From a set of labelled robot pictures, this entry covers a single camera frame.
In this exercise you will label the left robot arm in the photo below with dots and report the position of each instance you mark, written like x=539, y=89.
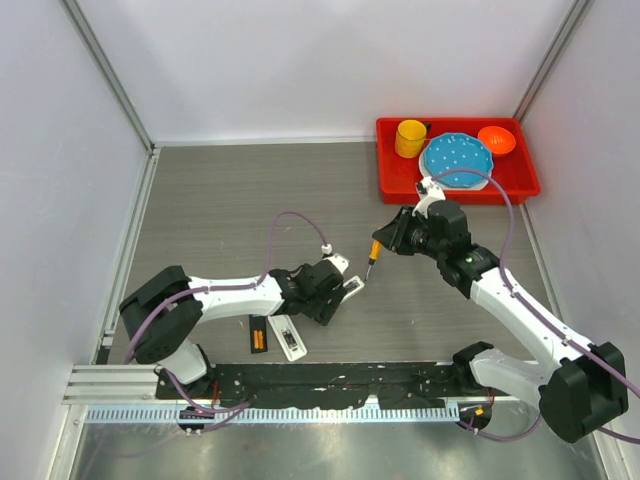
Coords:
x=160, y=315

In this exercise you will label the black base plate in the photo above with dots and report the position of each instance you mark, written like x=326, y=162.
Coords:
x=331, y=386

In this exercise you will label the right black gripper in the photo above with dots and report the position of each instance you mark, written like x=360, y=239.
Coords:
x=394, y=235

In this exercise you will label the yellow cup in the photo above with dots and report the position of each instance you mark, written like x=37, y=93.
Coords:
x=410, y=138

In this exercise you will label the wide white remote control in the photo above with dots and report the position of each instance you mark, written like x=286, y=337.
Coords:
x=288, y=337

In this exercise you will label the slim white remote control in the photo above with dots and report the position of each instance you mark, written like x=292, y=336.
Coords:
x=352, y=287

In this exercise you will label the blue dotted plate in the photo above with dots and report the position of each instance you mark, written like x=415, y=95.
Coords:
x=448, y=141

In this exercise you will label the black remote control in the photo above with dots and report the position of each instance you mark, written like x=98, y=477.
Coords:
x=260, y=323

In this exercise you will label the orange handled screwdriver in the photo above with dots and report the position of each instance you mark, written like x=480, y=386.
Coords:
x=373, y=257

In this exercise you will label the orange bowl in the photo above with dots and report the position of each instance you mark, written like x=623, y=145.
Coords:
x=498, y=140

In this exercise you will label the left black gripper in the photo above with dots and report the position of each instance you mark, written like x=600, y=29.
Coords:
x=323, y=316

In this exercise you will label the orange battery pair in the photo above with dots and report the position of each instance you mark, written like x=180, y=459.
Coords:
x=258, y=340

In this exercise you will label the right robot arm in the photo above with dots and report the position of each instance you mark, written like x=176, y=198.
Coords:
x=576, y=386

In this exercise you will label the white plate under blue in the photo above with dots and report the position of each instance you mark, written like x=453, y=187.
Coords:
x=434, y=162

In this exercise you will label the perforated metal rail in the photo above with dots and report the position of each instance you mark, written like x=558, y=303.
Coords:
x=369, y=413

